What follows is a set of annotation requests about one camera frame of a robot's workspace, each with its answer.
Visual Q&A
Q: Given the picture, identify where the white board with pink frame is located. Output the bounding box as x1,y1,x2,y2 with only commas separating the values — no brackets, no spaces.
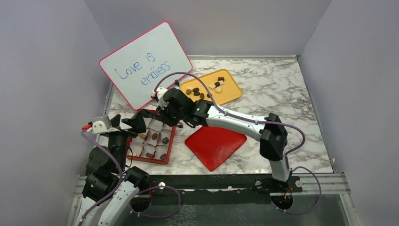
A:
99,21,193,110

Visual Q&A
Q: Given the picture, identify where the dark round chocolate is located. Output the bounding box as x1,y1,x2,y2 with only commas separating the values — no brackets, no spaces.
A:
162,137,169,145

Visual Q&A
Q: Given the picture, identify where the red box lid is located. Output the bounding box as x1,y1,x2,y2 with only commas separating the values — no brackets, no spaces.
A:
185,127,247,172

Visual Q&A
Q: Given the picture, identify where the purple cable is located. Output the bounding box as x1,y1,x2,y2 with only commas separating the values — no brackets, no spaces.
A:
78,130,124,226
153,72,322,215

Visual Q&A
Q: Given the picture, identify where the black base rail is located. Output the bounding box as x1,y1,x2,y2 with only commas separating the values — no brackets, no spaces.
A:
130,174,302,210

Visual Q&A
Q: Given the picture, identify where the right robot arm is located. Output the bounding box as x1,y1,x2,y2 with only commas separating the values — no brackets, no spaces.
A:
153,87,290,192

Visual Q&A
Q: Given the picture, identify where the yellow plastic tray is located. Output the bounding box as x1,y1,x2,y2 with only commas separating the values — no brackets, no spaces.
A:
180,69,242,105

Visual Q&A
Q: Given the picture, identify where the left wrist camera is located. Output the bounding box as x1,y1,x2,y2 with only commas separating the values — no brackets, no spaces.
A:
81,115,119,135

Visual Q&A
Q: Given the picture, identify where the brown square chocolate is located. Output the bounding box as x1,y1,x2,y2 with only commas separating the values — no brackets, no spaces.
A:
145,153,155,159

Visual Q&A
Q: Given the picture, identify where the red chocolate box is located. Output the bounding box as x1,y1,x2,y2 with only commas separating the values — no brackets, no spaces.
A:
126,118,176,165

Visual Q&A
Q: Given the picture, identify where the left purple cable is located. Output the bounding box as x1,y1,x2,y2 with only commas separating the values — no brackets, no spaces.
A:
78,130,124,226

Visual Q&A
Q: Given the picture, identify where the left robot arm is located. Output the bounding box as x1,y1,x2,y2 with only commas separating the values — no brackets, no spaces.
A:
74,109,161,226

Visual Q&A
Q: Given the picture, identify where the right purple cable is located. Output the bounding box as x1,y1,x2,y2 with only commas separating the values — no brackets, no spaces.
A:
153,72,322,215

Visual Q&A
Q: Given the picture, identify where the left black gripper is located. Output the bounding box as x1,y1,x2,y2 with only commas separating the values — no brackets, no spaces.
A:
109,109,146,171

